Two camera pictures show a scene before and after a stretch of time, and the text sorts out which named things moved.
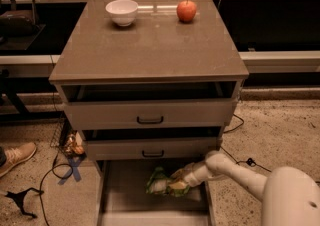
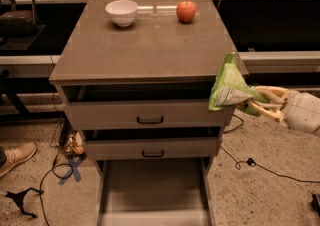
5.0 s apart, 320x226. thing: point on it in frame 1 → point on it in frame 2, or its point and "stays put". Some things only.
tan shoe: x=17 y=154 stays put
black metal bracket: x=19 y=197 stays put
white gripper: x=192 y=177 → x=302 y=110
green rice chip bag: x=160 y=183 → x=232 y=87
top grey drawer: x=148 y=106 stays put
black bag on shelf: x=17 y=23 stays put
